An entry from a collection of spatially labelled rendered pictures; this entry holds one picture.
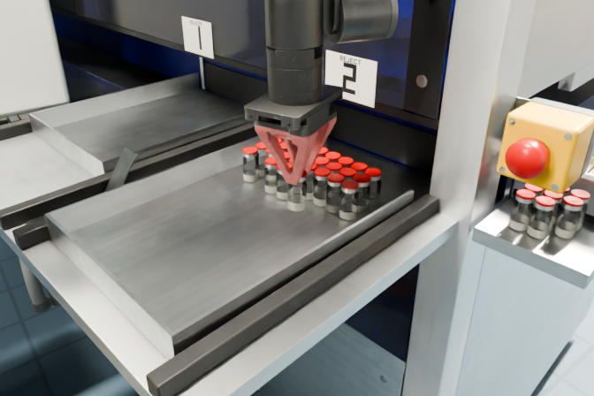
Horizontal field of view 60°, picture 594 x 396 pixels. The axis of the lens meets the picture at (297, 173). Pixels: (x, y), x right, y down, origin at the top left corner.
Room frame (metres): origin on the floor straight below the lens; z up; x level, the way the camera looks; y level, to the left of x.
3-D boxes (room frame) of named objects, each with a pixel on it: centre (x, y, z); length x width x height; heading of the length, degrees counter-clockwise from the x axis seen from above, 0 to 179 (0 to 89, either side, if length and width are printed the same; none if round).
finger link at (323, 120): (0.51, 0.00, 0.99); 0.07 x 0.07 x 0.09; 60
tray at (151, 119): (0.83, 0.23, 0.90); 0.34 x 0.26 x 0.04; 135
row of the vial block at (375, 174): (0.63, -0.04, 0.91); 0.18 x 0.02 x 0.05; 45
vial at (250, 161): (0.64, 0.06, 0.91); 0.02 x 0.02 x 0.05
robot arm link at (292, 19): (0.52, 0.00, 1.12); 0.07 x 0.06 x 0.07; 108
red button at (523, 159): (0.47, -0.24, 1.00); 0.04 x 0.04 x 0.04; 45
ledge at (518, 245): (0.52, -0.31, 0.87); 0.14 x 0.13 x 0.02; 135
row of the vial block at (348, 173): (0.61, -0.02, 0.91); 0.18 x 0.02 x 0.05; 45
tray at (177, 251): (0.52, 0.07, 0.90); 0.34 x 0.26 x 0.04; 135
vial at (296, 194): (0.52, 0.00, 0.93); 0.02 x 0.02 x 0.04
